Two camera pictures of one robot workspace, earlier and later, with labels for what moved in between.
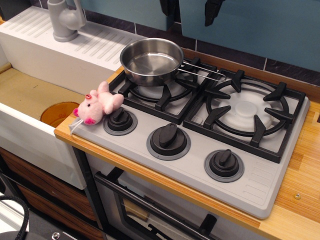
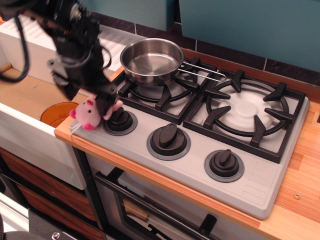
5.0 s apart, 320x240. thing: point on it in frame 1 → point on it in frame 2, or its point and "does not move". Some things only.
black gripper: [212, 9] → [80, 61]
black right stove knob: [224, 166] does not move
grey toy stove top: [230, 138] does not move
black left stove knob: [119, 122] does not move
